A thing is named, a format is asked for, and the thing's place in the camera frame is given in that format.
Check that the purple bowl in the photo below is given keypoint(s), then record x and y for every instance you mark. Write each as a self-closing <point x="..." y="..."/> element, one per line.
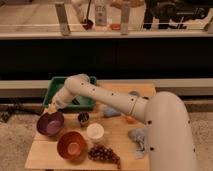
<point x="50" y="124"/>

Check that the bunch of dark grapes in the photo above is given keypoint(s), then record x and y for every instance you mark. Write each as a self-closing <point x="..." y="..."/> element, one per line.
<point x="101" y="153"/>

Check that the small dark metal cup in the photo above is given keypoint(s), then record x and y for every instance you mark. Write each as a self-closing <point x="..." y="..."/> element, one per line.
<point x="83" y="118"/>

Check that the grey crumpled cloth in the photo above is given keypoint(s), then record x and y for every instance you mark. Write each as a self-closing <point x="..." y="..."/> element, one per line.
<point x="138" y="135"/>

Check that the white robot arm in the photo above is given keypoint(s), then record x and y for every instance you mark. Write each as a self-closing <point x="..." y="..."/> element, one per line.
<point x="169" y="135"/>

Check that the white cup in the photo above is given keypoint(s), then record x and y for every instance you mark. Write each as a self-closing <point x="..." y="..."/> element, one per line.
<point x="95" y="132"/>

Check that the orange round fruit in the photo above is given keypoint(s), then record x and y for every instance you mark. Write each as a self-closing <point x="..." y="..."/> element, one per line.
<point x="130" y="120"/>

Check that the blue sponge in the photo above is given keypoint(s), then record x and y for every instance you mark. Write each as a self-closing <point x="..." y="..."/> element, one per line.
<point x="110" y="112"/>

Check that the wooden board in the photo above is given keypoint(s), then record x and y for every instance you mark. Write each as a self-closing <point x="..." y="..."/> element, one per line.
<point x="43" y="153"/>

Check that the green plastic tray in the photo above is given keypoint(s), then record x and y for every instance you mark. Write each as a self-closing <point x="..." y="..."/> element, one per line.
<point x="80" y="103"/>

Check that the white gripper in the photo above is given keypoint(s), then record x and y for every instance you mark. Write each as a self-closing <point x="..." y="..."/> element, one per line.
<point x="52" y="108"/>

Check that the blue grey small object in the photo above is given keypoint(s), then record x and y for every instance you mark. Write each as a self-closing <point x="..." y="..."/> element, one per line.
<point x="135" y="93"/>

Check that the orange bowl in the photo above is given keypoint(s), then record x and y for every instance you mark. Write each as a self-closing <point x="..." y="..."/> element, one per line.
<point x="71" y="145"/>

